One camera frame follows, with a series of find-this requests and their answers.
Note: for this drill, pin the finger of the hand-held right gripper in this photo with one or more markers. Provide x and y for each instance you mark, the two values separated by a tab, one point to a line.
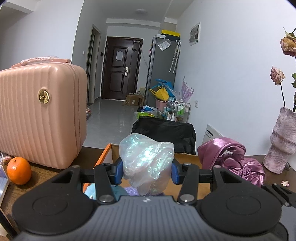
282	195

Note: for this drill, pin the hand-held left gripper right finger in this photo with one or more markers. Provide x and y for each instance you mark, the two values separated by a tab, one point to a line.
175	173

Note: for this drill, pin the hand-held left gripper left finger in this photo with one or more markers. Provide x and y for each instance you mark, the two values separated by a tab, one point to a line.
119	172

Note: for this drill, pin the red cardboard box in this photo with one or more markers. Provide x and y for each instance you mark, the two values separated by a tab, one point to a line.
185	158

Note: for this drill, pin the iridescent plastic bag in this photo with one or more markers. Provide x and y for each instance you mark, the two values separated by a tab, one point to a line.
143	157

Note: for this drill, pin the light blue fluffy towel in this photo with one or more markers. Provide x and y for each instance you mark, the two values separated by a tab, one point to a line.
92	192

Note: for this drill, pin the purple satin cloth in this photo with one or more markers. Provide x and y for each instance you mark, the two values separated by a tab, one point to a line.
222	150

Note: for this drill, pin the dried rose petal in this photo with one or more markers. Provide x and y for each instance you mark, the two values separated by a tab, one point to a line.
285	183

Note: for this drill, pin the white flat panel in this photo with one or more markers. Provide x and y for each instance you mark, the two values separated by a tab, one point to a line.
211	135

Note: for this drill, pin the purple textured vase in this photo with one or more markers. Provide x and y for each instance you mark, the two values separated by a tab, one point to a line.
282	139

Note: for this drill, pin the green and white packets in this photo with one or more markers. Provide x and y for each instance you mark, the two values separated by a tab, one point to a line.
145	112

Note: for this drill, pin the pink bucket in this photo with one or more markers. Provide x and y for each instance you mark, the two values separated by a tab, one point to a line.
161	104

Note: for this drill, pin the purple decorative wings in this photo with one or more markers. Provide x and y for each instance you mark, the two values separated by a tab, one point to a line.
186	90

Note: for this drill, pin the dark brown door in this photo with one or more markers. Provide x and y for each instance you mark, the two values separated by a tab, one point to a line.
111	81

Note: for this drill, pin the blue plastic stool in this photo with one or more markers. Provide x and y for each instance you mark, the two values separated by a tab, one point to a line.
163	82

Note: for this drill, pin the pink ribbed suitcase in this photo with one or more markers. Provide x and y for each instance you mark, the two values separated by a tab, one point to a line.
41	115

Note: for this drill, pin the orange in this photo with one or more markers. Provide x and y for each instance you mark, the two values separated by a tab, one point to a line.
19	171

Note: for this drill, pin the grey refrigerator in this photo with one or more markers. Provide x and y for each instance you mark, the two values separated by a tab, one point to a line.
159	69

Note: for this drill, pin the white paper sheet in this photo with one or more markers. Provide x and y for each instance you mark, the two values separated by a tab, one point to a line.
119	55

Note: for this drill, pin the white folded umbrella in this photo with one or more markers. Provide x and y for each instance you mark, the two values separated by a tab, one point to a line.
175	55

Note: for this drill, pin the blue tissue packet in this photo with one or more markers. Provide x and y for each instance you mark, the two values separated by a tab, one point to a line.
2	185

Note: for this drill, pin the yellow box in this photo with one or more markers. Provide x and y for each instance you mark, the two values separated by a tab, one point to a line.
170	33

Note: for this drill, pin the white electrical panel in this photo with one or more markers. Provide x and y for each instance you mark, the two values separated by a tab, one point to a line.
194	33

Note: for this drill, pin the dried rose bouquet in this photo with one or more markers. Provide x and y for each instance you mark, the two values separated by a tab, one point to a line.
288	45

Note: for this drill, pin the ceiling light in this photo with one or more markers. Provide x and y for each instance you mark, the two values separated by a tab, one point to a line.
141	11

